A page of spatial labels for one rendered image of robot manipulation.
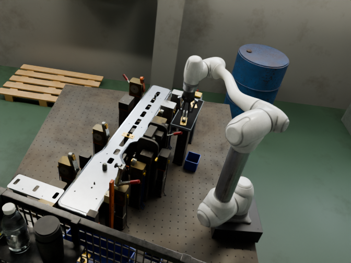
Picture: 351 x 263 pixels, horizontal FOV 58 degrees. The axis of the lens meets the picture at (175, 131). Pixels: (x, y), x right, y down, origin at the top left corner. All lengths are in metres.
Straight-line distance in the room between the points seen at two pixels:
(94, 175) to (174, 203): 0.59
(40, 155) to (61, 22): 2.38
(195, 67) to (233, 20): 2.49
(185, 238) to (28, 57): 3.59
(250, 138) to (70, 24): 3.46
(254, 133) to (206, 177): 1.06
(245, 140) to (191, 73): 0.62
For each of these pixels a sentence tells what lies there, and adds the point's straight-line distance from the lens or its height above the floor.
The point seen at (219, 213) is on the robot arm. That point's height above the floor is 1.03.
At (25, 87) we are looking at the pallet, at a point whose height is 0.10.
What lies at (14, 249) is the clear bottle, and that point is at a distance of 1.16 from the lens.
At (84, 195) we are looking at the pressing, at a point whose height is 1.00.
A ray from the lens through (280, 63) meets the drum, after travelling 3.83.
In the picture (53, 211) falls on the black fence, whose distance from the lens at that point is 1.10.
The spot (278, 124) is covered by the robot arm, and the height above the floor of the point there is 1.60.
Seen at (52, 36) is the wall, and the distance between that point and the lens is 4.64.
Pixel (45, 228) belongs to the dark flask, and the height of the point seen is 1.61.
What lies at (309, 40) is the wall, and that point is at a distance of 4.62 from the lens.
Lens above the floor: 2.42
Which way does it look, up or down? 39 degrees down
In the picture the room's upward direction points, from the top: 10 degrees clockwise
